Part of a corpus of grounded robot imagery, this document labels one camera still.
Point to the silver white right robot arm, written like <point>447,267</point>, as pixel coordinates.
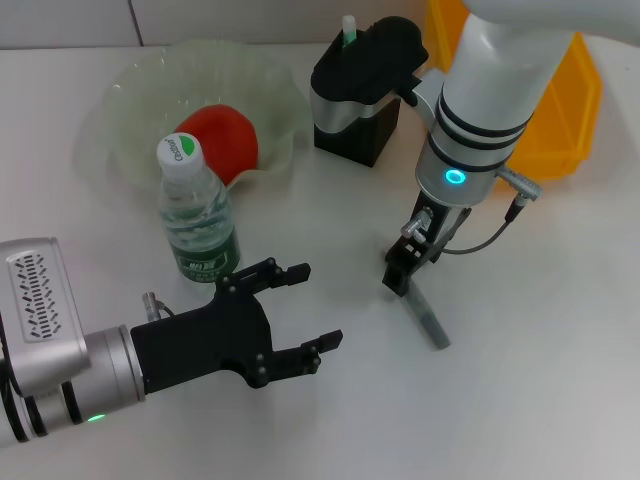
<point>485,100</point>

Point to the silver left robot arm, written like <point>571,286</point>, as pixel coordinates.
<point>100,370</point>

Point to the grey glitter pen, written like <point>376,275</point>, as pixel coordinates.
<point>430,320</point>

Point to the pale green wavy fruit plate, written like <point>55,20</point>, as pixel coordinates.
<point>240,75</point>

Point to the green utility knife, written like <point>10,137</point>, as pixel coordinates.
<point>348,30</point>

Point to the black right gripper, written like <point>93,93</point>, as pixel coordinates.
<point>440,225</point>

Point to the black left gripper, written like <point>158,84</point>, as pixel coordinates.
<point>215,340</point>

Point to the black mesh pen holder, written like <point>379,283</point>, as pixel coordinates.
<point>365,140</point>

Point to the yellow plastic bin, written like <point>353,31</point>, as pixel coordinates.
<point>565,125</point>

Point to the clear green-label water bottle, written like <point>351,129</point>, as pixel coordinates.
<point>200,235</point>

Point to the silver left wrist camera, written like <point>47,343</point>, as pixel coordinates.
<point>40,310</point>

